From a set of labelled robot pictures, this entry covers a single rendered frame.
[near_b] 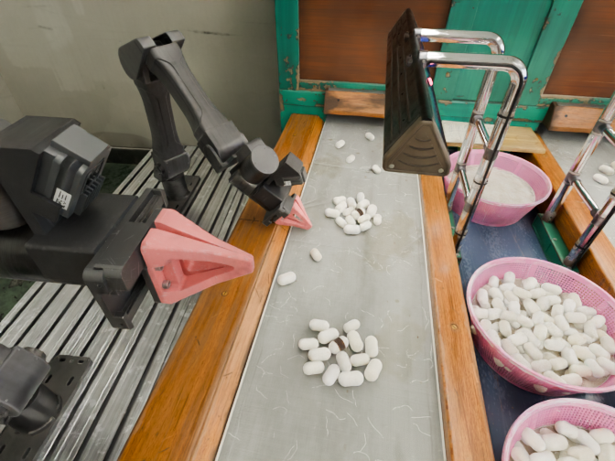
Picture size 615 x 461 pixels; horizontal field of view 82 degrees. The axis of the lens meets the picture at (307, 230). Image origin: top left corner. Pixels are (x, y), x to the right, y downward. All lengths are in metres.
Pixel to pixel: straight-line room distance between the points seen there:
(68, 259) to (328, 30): 1.05
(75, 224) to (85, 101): 2.38
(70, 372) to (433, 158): 0.68
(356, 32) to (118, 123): 1.80
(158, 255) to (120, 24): 2.13
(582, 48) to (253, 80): 1.50
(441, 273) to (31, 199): 0.63
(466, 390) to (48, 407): 0.63
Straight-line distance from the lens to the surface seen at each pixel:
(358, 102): 1.21
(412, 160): 0.45
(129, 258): 0.27
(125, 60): 0.88
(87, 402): 0.75
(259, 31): 2.10
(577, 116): 1.35
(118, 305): 0.30
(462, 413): 0.59
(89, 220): 0.31
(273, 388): 0.59
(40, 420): 0.74
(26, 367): 0.65
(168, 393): 0.60
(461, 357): 0.63
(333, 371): 0.58
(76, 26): 2.50
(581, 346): 0.80
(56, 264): 0.31
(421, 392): 0.61
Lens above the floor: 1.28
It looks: 42 degrees down
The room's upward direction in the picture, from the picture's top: straight up
